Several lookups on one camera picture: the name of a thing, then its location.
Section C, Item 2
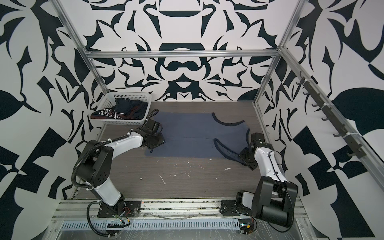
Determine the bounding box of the blue grey tank top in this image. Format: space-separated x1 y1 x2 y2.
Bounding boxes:
145 112 250 165

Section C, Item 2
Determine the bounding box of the white plastic laundry basket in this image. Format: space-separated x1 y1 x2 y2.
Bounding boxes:
90 92 152 126

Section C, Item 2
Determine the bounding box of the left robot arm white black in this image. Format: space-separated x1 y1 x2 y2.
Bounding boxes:
71 120 165 215

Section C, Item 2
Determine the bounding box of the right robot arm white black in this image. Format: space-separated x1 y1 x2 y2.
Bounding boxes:
235 133 298 228

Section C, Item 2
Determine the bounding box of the black printed tank top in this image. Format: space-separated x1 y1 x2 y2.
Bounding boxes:
91 98 149 120

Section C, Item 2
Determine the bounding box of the small electronics board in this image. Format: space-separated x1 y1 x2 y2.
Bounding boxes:
239 218 258 235

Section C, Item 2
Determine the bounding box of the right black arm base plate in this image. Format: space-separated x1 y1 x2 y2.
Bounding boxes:
219 200 252 217

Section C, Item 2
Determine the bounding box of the white slotted cable duct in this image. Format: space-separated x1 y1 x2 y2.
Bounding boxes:
59 218 241 231

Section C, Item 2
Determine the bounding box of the black left base cable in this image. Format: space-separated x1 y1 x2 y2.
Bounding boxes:
86 200 131 238

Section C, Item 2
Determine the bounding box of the aluminium frame crossbar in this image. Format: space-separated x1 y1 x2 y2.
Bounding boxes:
85 50 278 59

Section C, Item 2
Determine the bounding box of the black wall hook rack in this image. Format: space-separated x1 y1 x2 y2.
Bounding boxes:
297 73 367 159

